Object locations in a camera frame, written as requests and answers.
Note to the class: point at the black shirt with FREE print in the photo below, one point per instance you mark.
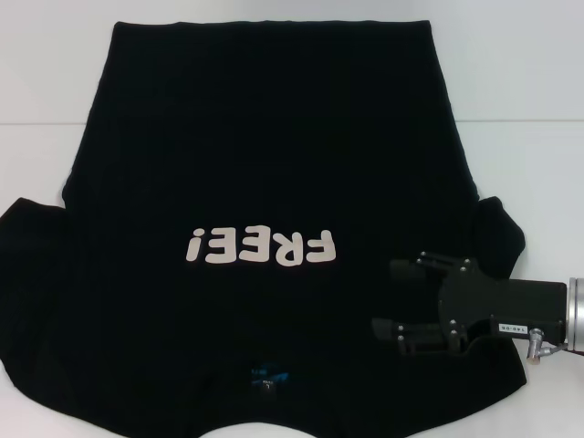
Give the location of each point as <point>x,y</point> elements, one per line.
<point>274,137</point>

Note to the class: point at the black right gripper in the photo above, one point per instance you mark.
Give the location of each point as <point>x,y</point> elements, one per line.
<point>511,305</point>

